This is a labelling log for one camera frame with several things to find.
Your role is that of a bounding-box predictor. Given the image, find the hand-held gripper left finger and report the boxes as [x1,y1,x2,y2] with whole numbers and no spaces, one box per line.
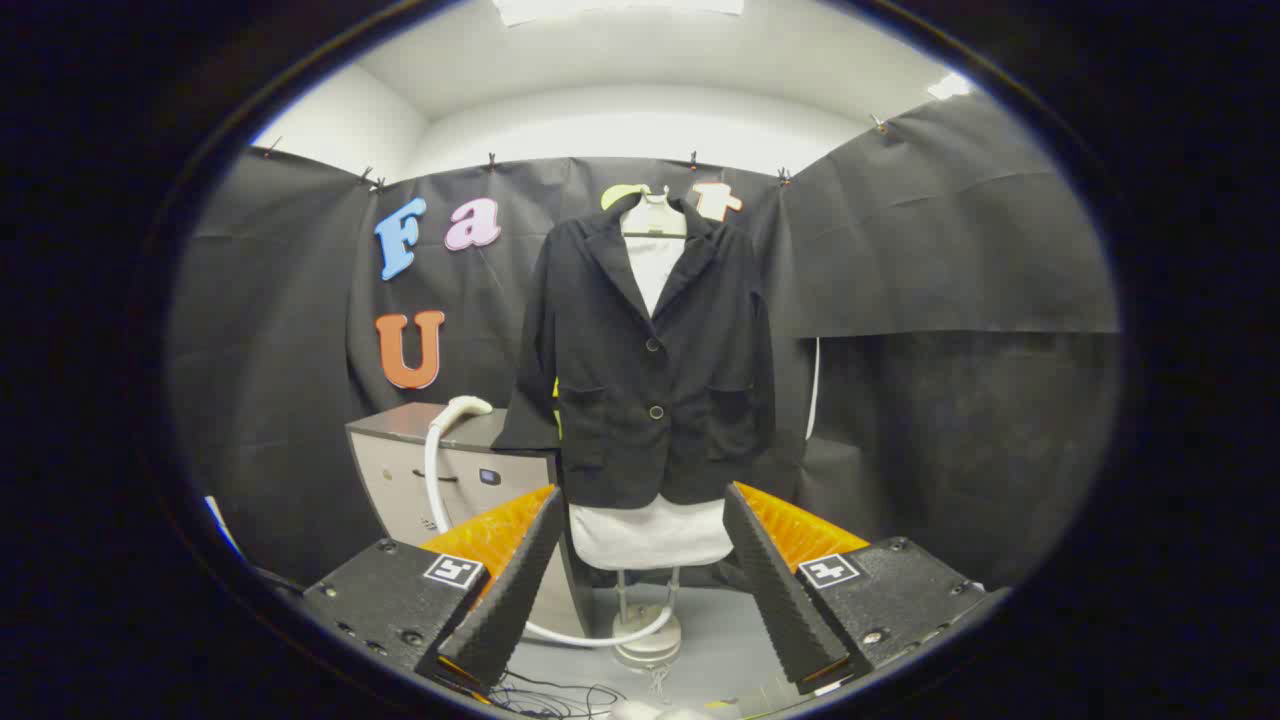
[303,484,566,693]

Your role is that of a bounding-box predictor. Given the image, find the steamer stand pole and base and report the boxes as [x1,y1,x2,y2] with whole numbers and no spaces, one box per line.
[612,568,684,669]

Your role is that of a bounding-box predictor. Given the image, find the large ceiling light panel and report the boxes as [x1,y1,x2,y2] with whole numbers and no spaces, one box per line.
[490,0,746,26]

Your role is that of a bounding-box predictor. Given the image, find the black floor cables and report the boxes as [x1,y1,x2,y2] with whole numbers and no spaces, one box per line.
[490,668,627,719]

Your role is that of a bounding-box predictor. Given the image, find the white steamer hose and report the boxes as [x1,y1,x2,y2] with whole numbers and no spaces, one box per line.
[424,420,677,648]

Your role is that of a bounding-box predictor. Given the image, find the black blazer jacket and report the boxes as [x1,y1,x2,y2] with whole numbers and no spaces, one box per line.
[492,193,776,509]

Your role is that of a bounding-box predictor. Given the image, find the black backdrop cloth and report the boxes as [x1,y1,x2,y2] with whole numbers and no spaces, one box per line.
[165,92,1121,591]

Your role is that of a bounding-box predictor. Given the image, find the row of backdrop clips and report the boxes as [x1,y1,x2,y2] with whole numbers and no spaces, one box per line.
[262,113,891,193]

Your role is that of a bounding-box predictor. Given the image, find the thin white hanging cable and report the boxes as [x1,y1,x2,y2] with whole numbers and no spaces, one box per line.
[805,338,823,441]

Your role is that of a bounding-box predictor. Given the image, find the cream clothes hanger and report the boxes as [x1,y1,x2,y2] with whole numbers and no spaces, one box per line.
[620,186,689,241]

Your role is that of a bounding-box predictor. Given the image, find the white steamer board pad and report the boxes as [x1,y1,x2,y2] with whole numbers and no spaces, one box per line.
[568,237,736,571]

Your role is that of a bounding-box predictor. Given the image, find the grey cabinet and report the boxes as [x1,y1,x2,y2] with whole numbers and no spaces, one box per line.
[346,402,591,641]

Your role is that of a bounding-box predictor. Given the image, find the cream garment steamer head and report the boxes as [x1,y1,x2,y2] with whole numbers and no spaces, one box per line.
[430,396,494,439]

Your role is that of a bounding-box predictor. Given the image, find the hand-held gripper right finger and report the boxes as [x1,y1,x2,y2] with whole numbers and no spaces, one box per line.
[722,481,986,696]

